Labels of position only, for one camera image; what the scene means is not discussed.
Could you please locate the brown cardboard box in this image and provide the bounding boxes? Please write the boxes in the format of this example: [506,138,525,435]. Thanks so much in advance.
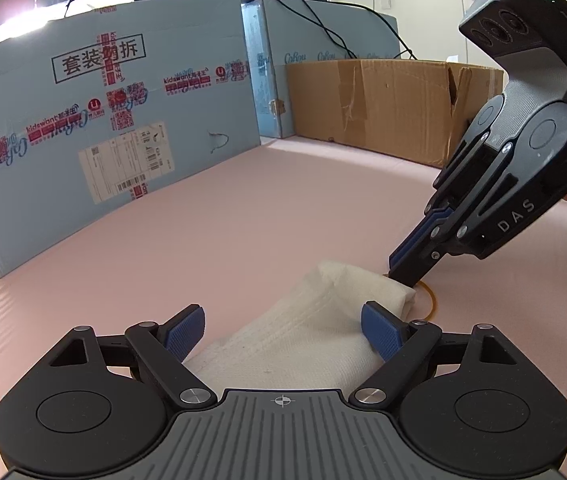
[283,57,507,168]

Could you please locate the black cable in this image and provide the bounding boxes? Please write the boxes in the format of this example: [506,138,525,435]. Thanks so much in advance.
[281,0,417,60]

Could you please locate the white cloth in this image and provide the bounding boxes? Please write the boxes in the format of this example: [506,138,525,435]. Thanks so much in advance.
[184,259,418,392]

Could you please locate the large blue printed cardboard box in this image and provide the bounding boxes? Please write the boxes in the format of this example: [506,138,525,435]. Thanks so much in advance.
[0,0,263,280]

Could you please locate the orange rubber band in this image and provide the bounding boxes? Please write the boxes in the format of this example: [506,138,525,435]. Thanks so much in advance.
[415,282,439,322]

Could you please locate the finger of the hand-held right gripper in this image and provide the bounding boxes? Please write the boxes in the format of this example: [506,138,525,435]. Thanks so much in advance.
[387,131,493,268]
[388,141,517,287]

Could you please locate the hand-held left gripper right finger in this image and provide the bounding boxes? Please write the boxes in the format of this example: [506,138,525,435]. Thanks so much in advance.
[350,301,518,408]

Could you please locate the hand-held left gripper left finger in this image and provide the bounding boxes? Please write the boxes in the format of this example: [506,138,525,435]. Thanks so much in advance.
[50,304,216,411]

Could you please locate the plain blue cardboard box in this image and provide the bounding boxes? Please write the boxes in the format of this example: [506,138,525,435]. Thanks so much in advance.
[241,0,399,139]

